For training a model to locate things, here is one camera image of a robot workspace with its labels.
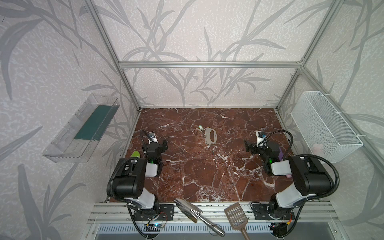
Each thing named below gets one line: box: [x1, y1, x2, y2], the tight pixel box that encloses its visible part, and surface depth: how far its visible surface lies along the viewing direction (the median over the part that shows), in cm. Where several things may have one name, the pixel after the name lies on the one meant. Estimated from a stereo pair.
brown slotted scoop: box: [224, 203, 250, 240], surface depth 72 cm
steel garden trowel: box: [174, 198, 226, 237], surface depth 74 cm
